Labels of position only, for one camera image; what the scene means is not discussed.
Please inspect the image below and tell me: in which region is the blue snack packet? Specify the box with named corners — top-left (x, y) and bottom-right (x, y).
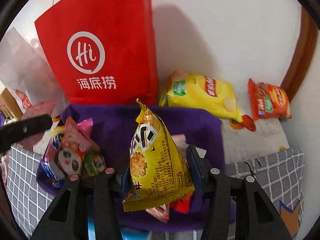
top-left (40, 126), bottom-right (67, 189)

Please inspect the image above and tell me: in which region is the small pink sachet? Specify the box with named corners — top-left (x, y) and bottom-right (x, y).
top-left (171, 134), bottom-right (207, 159)

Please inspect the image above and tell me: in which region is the white plastic Miniso bag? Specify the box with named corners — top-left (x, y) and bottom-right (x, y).
top-left (1, 28), bottom-right (68, 118)

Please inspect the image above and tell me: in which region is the red white snack packet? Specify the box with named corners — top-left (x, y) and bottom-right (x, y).
top-left (146, 204), bottom-right (170, 223)

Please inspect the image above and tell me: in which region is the wooden bedside cabinet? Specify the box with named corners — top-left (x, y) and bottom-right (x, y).
top-left (0, 88), bottom-right (23, 120)

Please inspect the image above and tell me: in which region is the wooden door frame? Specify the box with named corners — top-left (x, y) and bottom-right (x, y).
top-left (280, 7), bottom-right (318, 102)

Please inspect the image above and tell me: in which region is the orange chips bag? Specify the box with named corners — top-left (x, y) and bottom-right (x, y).
top-left (247, 79), bottom-right (292, 120)

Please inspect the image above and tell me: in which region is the red paper shopping bag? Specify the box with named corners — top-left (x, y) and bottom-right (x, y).
top-left (35, 0), bottom-right (158, 105)

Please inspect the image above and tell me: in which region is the yellow triangular snack packet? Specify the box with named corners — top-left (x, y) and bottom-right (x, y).
top-left (123, 102), bottom-right (195, 212)

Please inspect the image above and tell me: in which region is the green snack packet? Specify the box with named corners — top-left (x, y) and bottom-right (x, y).
top-left (81, 152), bottom-right (106, 178)

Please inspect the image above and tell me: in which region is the purple towel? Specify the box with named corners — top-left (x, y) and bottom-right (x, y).
top-left (36, 103), bottom-right (237, 232)

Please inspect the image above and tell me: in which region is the pink snack packet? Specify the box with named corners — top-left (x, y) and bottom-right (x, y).
top-left (62, 116), bottom-right (100, 158)

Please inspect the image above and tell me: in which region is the panda face snack packet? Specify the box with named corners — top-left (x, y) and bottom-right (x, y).
top-left (49, 148), bottom-right (82, 180)

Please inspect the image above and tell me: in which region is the yellow chips bag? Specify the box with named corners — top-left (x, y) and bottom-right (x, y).
top-left (159, 70), bottom-right (242, 122)

